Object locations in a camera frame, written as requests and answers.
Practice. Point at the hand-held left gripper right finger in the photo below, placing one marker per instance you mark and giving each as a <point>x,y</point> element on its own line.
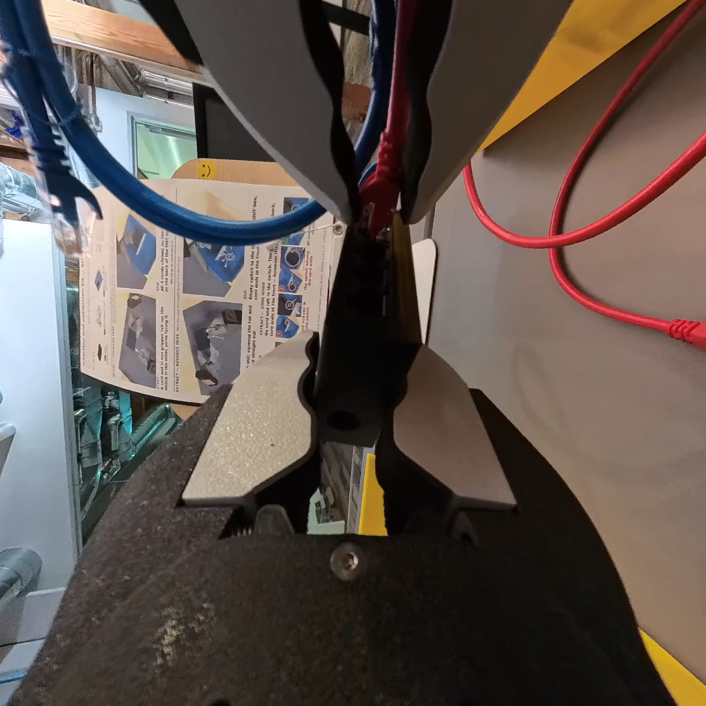
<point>447,435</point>

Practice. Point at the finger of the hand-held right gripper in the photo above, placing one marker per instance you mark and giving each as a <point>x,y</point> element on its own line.
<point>485,66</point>
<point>265,82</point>

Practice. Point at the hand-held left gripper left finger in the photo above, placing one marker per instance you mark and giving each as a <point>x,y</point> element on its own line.
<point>253,435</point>

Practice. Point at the yellow plastic bin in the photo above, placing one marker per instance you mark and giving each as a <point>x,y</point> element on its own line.
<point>551,71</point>
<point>372,496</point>

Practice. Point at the black ethernet switch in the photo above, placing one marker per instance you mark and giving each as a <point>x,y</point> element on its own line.
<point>353,358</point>

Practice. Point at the black flat monitor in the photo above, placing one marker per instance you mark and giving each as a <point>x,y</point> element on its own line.
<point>231,132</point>

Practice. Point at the instruction poster on wooden board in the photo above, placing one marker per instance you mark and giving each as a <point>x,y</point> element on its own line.
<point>165,276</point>

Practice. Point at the wooden support post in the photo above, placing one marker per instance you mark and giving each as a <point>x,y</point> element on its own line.
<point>110,27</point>

